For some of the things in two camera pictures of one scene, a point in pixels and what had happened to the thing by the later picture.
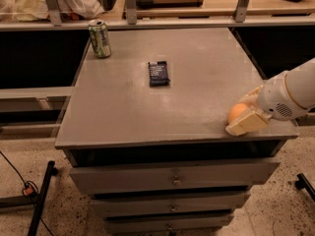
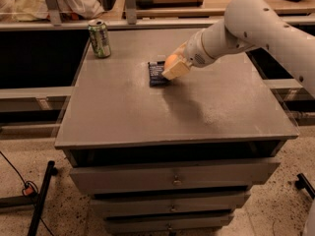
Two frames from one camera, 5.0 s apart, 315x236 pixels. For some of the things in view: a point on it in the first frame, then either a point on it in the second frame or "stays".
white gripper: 275,97 to 196,52
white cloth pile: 74,2 stays
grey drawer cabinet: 145,131 stays
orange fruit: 236,110 to 170,60
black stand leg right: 304,183 stays
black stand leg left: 36,200 stays
